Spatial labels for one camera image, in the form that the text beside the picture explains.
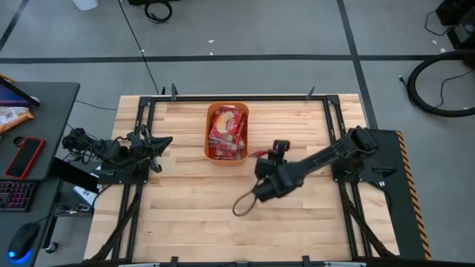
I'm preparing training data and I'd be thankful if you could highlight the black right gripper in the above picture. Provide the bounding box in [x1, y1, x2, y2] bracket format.
[254, 150, 289, 182]

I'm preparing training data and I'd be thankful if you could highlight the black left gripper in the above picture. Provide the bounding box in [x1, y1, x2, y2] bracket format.
[125, 124, 174, 174]

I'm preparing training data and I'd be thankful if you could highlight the orange plastic basket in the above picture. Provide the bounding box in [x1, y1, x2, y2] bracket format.
[203, 101, 250, 167]

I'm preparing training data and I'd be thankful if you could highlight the white paper sheet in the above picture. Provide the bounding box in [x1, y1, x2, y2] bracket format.
[72, 185, 98, 207]

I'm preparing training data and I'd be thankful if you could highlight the key bunch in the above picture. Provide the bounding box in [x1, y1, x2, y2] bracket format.
[55, 202, 92, 218]

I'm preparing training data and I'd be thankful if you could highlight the black desk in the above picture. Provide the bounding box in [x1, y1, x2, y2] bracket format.
[0, 81, 81, 267]

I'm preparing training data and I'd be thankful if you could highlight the phone in red case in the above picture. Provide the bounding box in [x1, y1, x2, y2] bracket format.
[4, 136, 46, 180]

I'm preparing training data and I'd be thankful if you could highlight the orange snack bag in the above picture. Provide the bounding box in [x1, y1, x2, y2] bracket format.
[0, 106, 36, 134]

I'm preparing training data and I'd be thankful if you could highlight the backlit black keyboard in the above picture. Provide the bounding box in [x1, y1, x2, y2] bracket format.
[0, 180, 38, 213]

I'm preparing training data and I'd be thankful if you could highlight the laptop screen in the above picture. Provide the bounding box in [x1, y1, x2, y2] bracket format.
[0, 76, 41, 108]

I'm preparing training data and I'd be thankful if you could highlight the white bucket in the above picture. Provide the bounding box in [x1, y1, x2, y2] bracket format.
[72, 0, 99, 11]

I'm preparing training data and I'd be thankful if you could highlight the black computer mouse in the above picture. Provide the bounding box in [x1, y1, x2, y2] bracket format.
[7, 222, 41, 260]

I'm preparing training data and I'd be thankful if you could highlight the black equipment case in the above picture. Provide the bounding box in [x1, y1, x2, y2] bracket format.
[434, 0, 475, 51]

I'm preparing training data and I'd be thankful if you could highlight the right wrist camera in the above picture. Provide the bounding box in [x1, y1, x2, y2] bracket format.
[273, 139, 291, 154]

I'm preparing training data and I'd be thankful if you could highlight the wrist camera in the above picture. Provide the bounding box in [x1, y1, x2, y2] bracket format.
[273, 139, 291, 154]
[128, 133, 144, 155]

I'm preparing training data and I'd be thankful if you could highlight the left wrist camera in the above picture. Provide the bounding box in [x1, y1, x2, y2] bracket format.
[128, 133, 144, 155]

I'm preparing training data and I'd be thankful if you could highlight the black right arm cable loop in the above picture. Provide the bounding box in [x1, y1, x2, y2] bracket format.
[232, 179, 263, 217]

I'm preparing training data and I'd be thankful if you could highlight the black aluminium table frame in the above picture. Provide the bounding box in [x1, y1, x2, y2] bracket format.
[84, 84, 402, 267]

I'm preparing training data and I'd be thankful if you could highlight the black left arm cable bundle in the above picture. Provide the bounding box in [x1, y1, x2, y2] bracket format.
[61, 127, 101, 162]

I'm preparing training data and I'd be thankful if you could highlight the long black floor cable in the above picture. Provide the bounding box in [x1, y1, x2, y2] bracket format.
[117, 0, 160, 96]

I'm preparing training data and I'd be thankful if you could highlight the coiled black cable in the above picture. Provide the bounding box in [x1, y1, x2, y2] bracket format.
[143, 0, 174, 24]

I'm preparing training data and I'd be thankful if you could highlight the black hazard-striped base plate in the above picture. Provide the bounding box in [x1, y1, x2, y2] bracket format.
[365, 128, 433, 261]

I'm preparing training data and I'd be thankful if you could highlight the black hose ring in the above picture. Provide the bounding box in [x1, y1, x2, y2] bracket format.
[407, 49, 475, 119]

